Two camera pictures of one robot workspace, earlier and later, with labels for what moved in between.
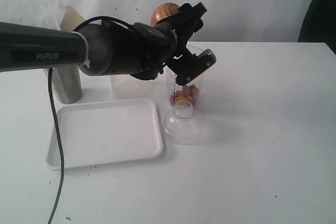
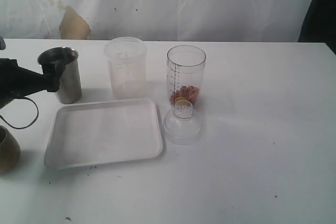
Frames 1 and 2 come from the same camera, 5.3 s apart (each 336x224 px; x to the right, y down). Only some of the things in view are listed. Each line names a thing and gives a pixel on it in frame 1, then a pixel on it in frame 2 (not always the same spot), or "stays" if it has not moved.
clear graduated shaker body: x=191 y=92 stays
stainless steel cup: x=67 y=83 stays
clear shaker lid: x=181 y=128 stays
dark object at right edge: x=319 y=24 stays
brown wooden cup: x=163 y=10 -> x=10 y=151
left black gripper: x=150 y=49 -> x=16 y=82
